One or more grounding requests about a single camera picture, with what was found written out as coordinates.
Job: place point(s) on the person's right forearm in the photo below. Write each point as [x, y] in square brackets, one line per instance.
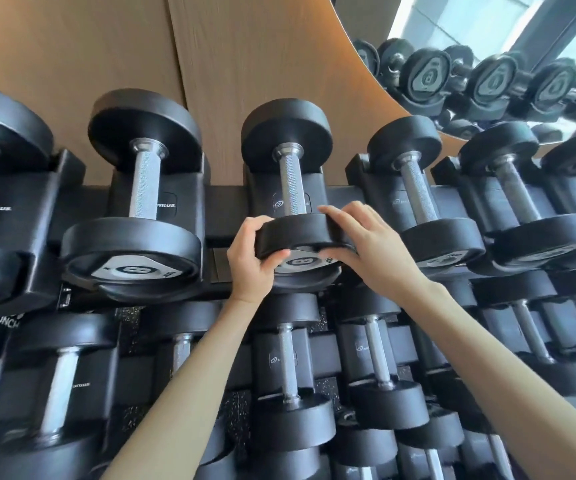
[493, 374]

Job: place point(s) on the wall mirror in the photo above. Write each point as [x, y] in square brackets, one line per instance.
[468, 24]

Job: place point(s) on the person's left hand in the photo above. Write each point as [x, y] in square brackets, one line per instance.
[243, 264]

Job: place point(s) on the person's left thumb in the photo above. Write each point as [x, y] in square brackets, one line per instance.
[275, 258]

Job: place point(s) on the rows of black dumbbells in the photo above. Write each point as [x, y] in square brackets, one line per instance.
[133, 244]

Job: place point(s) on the black dumbbell rack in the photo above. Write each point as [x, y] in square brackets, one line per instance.
[223, 209]

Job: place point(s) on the person's right fingers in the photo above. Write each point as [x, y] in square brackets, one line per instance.
[345, 217]

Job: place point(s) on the person's right hand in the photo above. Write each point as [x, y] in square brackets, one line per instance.
[378, 249]

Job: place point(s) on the person's left forearm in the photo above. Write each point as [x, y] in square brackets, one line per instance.
[188, 394]

